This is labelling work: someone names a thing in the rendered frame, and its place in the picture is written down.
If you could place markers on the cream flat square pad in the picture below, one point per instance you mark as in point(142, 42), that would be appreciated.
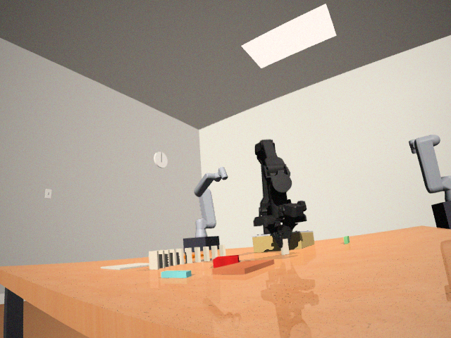
point(127, 266)

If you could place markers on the light blue domino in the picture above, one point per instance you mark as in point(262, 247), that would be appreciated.
point(176, 273)

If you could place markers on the white domino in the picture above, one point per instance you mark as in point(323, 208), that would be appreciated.
point(214, 252)
point(154, 260)
point(197, 255)
point(188, 255)
point(180, 256)
point(173, 256)
point(222, 250)
point(206, 253)
point(285, 248)
point(162, 262)
point(167, 258)

